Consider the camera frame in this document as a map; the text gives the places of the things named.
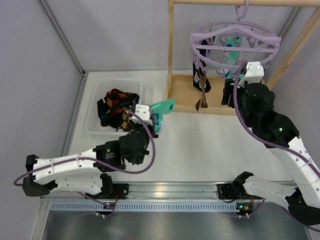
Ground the brown striped sock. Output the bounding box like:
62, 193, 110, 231
195, 69, 208, 111

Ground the mint green sock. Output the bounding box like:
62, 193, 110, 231
224, 36, 243, 79
151, 98, 176, 134

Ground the black blue sport sock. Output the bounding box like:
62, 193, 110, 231
108, 93, 140, 128

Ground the red yellow black argyle sock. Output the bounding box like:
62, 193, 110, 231
104, 88, 135, 108

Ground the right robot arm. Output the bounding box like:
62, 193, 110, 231
221, 79, 320, 227

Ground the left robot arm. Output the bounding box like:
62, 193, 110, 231
22, 123, 158, 199

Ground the purple round clip hanger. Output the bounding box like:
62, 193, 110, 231
190, 0, 282, 78

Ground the brown beige checkered sock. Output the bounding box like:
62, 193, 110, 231
116, 107, 133, 132

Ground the black blue sock right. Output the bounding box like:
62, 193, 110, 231
191, 36, 216, 95

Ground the white plastic laundry basket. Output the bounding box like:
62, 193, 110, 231
84, 78, 145, 136

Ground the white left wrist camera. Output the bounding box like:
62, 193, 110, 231
130, 104, 153, 126

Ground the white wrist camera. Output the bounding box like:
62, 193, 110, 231
130, 104, 153, 126
237, 61, 264, 88

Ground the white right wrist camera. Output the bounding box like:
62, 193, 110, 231
237, 61, 264, 88

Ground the wooden hanger rack frame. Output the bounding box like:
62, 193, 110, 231
165, 0, 320, 116

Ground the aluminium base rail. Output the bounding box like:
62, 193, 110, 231
41, 181, 298, 201

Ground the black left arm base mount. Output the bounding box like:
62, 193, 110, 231
99, 183, 129, 200

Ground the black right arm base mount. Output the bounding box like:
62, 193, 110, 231
217, 183, 248, 203

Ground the grey slotted cable duct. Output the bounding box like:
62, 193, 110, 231
50, 201, 251, 213

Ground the aluminium frame post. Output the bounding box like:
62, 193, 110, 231
37, 0, 87, 76

